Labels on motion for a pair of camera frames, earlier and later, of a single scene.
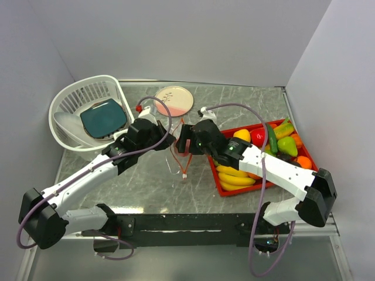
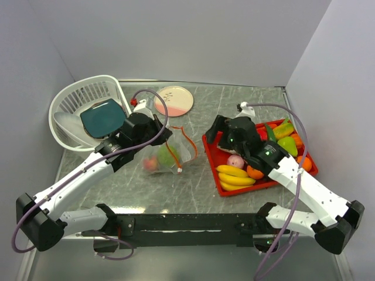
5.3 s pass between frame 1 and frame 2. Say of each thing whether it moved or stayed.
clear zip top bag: moved
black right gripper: moved
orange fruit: stayed
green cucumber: stayed
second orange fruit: stayed
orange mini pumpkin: stayed
